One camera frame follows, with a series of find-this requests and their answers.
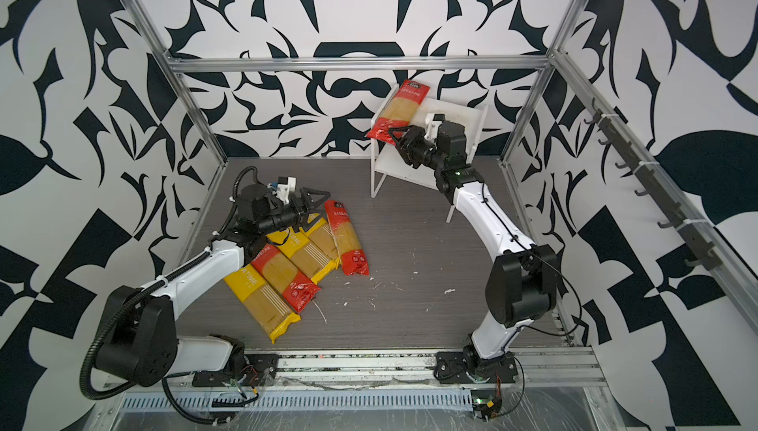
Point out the yellow spaghetti bag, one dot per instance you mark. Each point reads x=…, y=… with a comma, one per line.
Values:
x=317, y=230
x=304, y=254
x=264, y=304

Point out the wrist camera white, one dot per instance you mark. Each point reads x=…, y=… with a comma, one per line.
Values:
x=432, y=123
x=282, y=189

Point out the red spaghetti bag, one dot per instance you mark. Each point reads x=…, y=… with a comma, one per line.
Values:
x=399, y=111
x=352, y=256
x=296, y=289

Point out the aluminium front rail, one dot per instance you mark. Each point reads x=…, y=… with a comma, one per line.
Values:
x=368, y=369

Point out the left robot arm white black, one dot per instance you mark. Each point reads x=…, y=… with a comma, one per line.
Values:
x=137, y=343

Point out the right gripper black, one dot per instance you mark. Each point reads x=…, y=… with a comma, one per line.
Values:
x=415, y=141

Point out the white cable duct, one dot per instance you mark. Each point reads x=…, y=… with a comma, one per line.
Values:
x=320, y=400

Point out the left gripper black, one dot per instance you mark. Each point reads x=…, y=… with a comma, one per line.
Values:
x=301, y=216

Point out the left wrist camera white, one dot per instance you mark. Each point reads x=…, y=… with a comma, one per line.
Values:
x=282, y=189

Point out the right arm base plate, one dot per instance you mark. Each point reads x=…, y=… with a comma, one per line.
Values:
x=474, y=367

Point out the white two-tier shelf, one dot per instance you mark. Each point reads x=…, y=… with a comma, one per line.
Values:
x=386, y=162

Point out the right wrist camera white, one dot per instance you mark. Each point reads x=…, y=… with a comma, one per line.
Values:
x=432, y=123

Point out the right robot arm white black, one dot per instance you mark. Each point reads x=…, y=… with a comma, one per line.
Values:
x=523, y=283

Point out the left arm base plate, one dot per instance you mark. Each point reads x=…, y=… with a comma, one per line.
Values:
x=252, y=371

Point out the wall hook rack grey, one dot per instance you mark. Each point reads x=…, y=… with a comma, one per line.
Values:
x=657, y=185

